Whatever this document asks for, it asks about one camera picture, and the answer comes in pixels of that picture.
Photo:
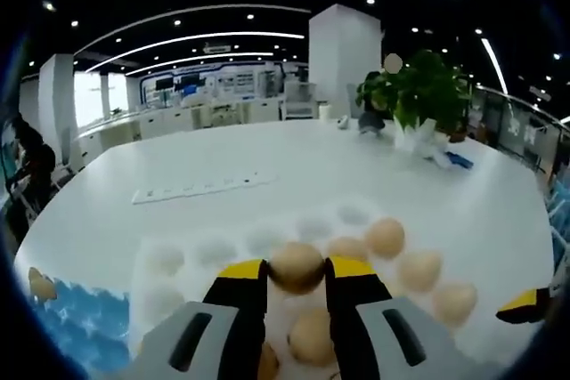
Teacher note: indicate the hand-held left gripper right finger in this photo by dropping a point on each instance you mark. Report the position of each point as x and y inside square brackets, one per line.
[352, 331]

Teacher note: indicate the cluster of brown eggs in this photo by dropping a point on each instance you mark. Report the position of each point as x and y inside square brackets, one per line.
[418, 271]

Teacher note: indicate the grey rounded object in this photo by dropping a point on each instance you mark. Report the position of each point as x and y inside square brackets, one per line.
[372, 124]

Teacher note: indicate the row of white cabinets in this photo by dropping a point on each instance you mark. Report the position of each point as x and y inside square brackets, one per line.
[178, 119]

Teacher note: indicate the green potted plant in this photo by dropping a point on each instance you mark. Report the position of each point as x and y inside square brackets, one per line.
[423, 95]

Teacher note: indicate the single brown egg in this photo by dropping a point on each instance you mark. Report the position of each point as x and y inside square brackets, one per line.
[42, 284]
[296, 264]

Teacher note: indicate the ceiling air conditioner unit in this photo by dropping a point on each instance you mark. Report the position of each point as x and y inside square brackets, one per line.
[217, 47]

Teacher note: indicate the white square pillar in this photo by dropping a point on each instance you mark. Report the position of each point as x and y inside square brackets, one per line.
[343, 64]
[55, 104]

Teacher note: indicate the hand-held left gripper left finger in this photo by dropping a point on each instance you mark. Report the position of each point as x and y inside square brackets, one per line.
[240, 331]

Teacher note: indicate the blue flat packet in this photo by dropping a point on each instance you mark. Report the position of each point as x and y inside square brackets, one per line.
[458, 161]

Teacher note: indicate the blue egg tray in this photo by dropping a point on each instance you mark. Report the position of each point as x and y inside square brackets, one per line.
[89, 331]

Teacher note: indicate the white paper cup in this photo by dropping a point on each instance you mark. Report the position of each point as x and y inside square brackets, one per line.
[325, 111]

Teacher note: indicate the white power strip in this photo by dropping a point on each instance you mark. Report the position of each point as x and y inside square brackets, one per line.
[200, 188]

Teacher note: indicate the white plant pot wrap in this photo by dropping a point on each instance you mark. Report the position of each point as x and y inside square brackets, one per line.
[418, 139]

